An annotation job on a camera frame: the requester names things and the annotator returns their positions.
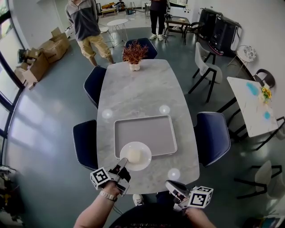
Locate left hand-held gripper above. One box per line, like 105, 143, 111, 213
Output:
90, 157, 131, 197

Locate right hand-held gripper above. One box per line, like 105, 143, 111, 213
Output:
165, 180, 214, 212

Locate white round plate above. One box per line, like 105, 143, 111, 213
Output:
119, 141, 152, 171

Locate person's left forearm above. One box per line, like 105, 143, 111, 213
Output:
73, 195, 116, 228

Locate person's right forearm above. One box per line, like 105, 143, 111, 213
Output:
184, 208, 216, 228

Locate navy chair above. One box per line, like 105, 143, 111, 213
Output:
72, 119, 98, 171
193, 111, 232, 167
124, 37, 158, 60
83, 65, 107, 110

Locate grey marble dining table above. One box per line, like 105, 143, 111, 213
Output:
96, 59, 200, 195

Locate person's left hand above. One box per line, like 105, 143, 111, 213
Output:
102, 181, 122, 198

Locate person's dark trousers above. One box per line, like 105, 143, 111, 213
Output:
155, 191, 175, 205

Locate silver wristwatch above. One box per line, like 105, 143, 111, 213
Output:
99, 190, 118, 203

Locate person's black shirt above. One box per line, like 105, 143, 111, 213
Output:
109, 202, 190, 228

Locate grey rectangular tray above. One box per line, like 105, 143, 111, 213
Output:
114, 114, 178, 159

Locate person's left white shoe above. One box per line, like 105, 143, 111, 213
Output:
132, 194, 144, 207

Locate white chair black legs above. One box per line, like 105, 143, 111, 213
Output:
233, 160, 285, 200
188, 41, 223, 103

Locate white marble side table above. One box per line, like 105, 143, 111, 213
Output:
217, 77, 280, 151

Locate red potted plant white pot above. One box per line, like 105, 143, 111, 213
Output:
122, 39, 149, 72

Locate cluttered equipment bench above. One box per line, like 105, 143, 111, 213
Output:
0, 166, 25, 225

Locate large blue coaster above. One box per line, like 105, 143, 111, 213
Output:
246, 81, 259, 96

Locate yellow flowers in vase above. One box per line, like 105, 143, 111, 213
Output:
260, 86, 273, 104

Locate black framed glass windows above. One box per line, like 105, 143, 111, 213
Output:
0, 0, 25, 161

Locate pile of cardboard boxes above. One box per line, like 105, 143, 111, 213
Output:
14, 27, 71, 90

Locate white round table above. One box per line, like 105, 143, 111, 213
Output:
106, 19, 129, 47

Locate black round-back chair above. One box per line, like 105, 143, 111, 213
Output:
252, 69, 276, 89

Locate white patterned round chair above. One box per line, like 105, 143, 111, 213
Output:
227, 45, 257, 77

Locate dark wooden side table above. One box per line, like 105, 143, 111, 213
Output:
164, 16, 191, 45

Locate wooden coffee table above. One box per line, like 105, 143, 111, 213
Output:
101, 8, 117, 17

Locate black armchair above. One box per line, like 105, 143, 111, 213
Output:
184, 21, 205, 42

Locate black equipment case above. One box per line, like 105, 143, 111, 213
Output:
208, 16, 242, 57
199, 8, 223, 41

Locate yellow sofa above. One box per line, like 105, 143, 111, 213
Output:
101, 2, 122, 11

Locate white wire chair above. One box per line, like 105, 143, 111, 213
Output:
98, 23, 115, 49

